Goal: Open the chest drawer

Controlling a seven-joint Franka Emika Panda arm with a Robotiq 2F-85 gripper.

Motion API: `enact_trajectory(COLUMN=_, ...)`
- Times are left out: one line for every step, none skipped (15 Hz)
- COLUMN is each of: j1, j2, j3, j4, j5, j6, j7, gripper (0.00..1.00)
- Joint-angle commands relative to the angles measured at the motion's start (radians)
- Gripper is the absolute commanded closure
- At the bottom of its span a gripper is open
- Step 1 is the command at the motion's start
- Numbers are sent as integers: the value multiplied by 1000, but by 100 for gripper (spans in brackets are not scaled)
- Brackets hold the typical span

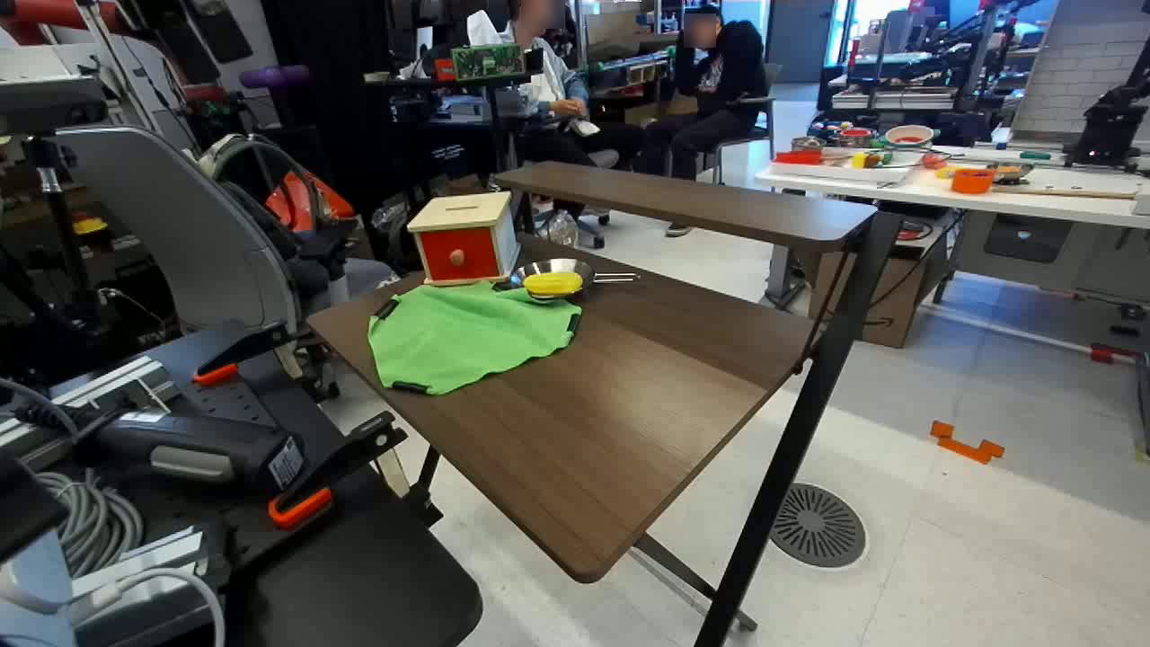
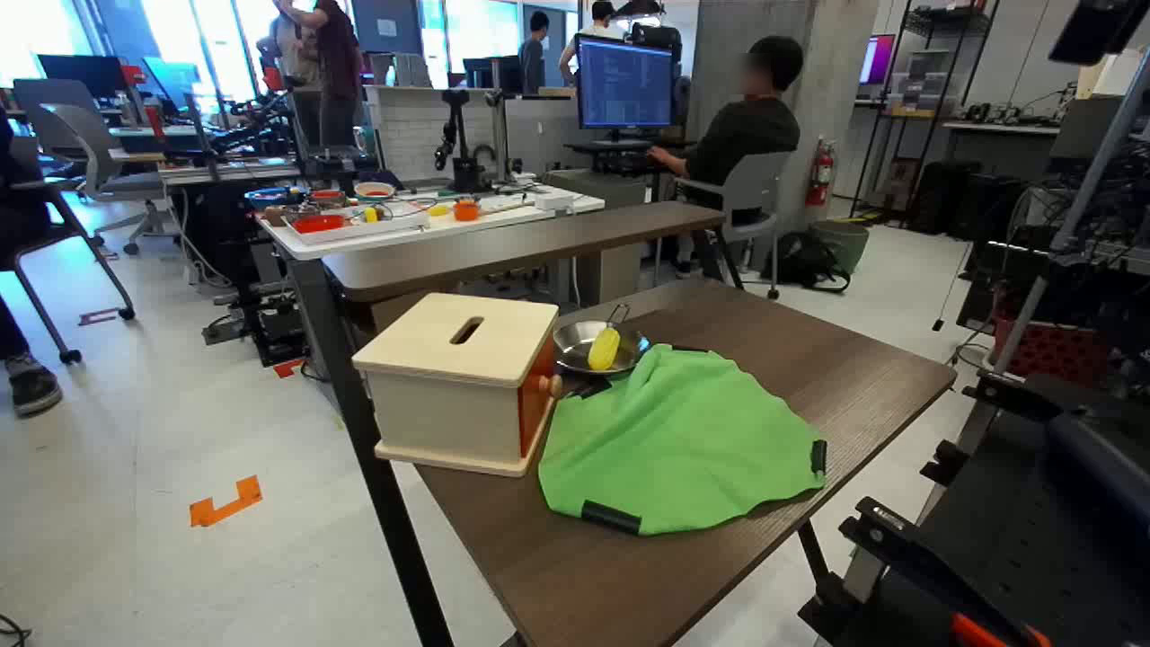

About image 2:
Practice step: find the small metal bowl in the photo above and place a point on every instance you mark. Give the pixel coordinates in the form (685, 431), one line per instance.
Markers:
(571, 343)

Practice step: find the orange toy cup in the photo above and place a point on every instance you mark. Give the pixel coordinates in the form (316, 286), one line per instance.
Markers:
(467, 211)

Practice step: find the standing person in maroon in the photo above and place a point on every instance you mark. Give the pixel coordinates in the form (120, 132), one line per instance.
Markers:
(336, 65)

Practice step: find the blue screen computer monitor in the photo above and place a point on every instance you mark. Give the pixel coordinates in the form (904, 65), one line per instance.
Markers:
(627, 84)

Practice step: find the red fire extinguisher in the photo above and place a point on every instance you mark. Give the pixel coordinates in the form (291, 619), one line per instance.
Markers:
(819, 172)

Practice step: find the seated person in black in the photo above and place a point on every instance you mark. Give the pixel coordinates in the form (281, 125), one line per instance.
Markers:
(750, 132)

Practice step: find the red crate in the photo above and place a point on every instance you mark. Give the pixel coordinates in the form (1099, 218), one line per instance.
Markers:
(1055, 349)

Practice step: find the black frame chair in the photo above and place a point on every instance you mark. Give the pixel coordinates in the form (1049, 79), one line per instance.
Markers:
(38, 218)

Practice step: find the grey office chair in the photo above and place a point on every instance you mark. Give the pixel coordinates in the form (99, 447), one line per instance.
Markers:
(754, 184)

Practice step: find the grey mesh rolling chair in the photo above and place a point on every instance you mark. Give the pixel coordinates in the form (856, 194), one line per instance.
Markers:
(84, 138)

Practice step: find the black equipment cart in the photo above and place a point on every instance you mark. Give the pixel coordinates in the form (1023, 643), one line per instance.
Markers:
(1028, 527)

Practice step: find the wooden drawer with orange front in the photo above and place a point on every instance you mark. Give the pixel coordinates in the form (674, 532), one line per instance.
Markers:
(532, 415)

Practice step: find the aluminium pole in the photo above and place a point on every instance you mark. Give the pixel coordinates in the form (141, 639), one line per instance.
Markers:
(1072, 211)

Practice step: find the orange floor tape marker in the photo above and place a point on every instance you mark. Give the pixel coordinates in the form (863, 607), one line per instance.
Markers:
(219, 503)

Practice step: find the black bag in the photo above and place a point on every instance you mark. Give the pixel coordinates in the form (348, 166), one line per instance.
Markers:
(808, 256)

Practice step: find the dark wood work table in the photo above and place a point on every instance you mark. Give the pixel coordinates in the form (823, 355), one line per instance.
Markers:
(577, 575)

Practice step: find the black metal shelf rack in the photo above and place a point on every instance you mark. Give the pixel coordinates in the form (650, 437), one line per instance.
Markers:
(921, 84)

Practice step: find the green cloth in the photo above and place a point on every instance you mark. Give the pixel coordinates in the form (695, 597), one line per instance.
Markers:
(685, 443)

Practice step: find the light wooden chest box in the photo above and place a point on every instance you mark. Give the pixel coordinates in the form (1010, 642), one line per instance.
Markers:
(442, 398)

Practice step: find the dark shoe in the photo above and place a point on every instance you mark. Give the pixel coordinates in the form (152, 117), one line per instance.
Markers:
(34, 391)

